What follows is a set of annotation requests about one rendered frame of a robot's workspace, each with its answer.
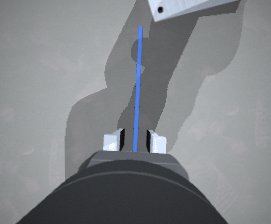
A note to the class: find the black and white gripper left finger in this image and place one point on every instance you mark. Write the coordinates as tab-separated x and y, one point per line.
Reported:
114	141

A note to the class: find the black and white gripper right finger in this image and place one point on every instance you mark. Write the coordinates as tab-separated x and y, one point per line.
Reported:
155	143

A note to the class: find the blue cable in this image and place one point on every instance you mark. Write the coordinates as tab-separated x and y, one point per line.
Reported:
137	95

